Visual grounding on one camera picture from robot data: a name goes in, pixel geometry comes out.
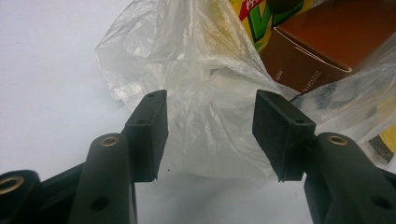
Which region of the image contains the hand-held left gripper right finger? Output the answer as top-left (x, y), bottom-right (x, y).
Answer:
top-left (251, 89), bottom-right (396, 224)

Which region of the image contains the brown rectangular box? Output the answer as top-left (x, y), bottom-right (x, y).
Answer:
top-left (260, 0), bottom-right (396, 94)

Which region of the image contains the clear plastic smiley bag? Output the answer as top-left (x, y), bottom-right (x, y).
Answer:
top-left (94, 0), bottom-right (396, 180)

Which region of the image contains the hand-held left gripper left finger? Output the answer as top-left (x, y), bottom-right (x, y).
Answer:
top-left (67, 89), bottom-right (169, 224)

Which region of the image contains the yellow drink carton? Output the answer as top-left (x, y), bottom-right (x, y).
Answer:
top-left (228, 0), bottom-right (316, 52)

